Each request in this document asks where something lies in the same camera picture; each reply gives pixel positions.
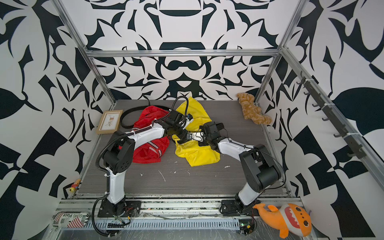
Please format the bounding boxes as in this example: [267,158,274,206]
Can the yellow trousers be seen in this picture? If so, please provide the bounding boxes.
[172,97,221,167]

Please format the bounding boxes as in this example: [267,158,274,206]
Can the red trousers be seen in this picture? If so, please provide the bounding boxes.
[121,106,170,164]

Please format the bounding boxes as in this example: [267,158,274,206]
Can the black leather belt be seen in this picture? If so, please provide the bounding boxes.
[119,104,172,130]

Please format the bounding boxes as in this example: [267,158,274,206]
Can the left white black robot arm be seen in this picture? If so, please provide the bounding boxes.
[96,110,194,216]

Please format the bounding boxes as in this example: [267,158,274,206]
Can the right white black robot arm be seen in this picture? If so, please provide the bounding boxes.
[191,122,282,207]

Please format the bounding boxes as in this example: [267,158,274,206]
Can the brown teddy bear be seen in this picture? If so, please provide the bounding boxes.
[236,93,272,125]

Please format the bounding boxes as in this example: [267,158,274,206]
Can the wooden framed picture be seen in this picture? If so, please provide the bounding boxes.
[96,110,123,135]

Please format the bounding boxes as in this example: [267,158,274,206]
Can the small green circuit board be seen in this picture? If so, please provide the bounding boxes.
[239,220,256,235]

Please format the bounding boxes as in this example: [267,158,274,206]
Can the orange shark plush toy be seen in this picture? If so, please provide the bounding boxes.
[253,203,312,239]

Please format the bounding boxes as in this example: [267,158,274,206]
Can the small red yellow toy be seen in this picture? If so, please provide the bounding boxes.
[70,179,81,193]

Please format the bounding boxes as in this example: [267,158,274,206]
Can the red white printed box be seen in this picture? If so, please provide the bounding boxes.
[53,212,90,228]

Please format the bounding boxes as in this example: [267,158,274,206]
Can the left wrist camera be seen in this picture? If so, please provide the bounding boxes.
[183,114,194,129]

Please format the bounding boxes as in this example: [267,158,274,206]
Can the white cable duct strip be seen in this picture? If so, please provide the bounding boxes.
[96,219,240,230]

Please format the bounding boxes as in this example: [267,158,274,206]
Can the left black corrugated cable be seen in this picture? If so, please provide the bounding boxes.
[90,95,190,238]

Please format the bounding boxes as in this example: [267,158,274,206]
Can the black wall hook rack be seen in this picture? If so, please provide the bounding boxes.
[299,76,367,159]

